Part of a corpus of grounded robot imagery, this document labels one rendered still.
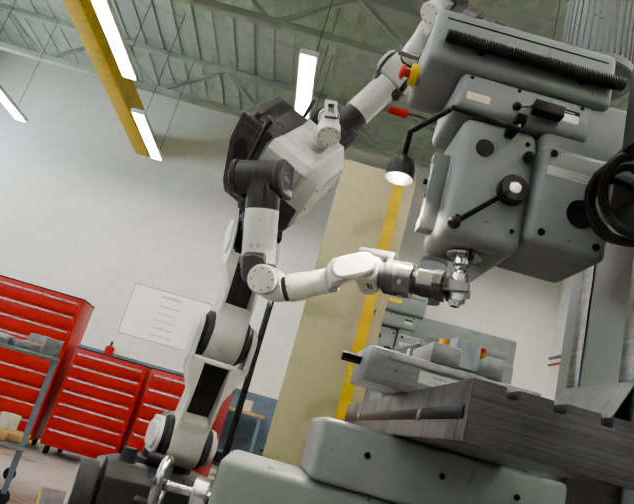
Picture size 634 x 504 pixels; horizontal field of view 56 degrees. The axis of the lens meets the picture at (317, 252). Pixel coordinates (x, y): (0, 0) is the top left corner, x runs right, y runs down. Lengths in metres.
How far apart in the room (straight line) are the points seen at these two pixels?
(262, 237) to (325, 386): 1.68
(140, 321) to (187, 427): 8.84
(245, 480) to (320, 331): 1.99
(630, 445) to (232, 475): 0.70
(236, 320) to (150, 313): 8.87
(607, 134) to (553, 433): 0.97
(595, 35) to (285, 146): 0.87
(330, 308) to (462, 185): 1.82
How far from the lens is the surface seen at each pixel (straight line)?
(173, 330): 10.61
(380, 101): 1.99
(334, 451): 1.22
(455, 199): 1.44
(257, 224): 1.55
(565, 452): 0.85
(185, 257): 10.85
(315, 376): 3.12
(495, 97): 1.57
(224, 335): 1.85
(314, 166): 1.69
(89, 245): 11.25
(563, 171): 1.54
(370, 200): 3.37
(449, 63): 1.58
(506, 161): 1.52
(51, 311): 6.39
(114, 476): 1.70
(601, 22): 1.86
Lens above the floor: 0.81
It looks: 16 degrees up
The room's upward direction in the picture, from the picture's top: 16 degrees clockwise
